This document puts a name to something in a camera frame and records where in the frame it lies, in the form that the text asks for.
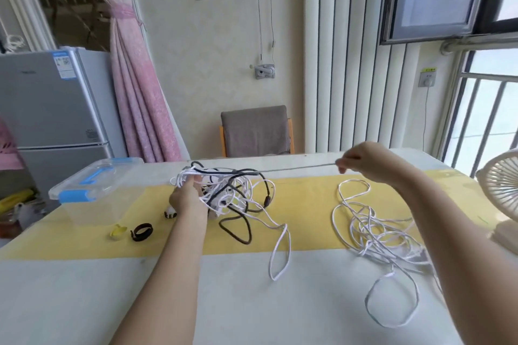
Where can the person's right hand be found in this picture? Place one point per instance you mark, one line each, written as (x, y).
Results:
(372, 162)

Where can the person's left hand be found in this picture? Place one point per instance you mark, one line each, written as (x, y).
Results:
(189, 200)

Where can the person's right fingers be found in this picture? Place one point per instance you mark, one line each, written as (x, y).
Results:
(349, 159)

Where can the person's left fingers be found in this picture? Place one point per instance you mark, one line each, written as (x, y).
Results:
(188, 184)

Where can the person's left forearm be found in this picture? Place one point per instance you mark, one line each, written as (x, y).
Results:
(170, 276)

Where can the person's right forearm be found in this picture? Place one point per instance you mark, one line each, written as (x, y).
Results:
(453, 243)

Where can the white plug with black end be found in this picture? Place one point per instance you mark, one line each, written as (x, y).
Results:
(170, 214)

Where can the wooden chair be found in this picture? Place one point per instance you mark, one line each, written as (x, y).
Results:
(291, 134)

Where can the yellow table runner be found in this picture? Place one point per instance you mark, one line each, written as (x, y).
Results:
(311, 215)

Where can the grey chair cover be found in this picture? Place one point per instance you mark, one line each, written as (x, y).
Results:
(255, 130)

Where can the pink curtain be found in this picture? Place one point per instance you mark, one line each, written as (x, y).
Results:
(137, 86)

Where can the white window railing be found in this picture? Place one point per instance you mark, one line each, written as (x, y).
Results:
(485, 114)

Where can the silver refrigerator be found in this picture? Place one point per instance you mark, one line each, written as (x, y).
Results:
(48, 114)

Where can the beige desk fan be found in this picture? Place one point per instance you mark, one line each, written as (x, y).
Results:
(504, 183)

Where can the white pipe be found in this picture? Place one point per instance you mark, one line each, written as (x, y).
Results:
(477, 44)

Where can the yellow plastic object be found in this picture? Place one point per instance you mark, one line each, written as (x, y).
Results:
(16, 198)

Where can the blue white fridge sticker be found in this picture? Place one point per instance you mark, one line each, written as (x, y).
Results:
(61, 63)

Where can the pink lace cloth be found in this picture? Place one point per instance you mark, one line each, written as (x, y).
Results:
(10, 146)

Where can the pink curtain tieback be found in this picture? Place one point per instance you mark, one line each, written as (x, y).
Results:
(121, 11)

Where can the white wall socket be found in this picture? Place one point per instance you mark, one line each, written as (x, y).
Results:
(427, 80)

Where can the metal wall crank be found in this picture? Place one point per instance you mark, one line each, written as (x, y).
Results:
(265, 70)

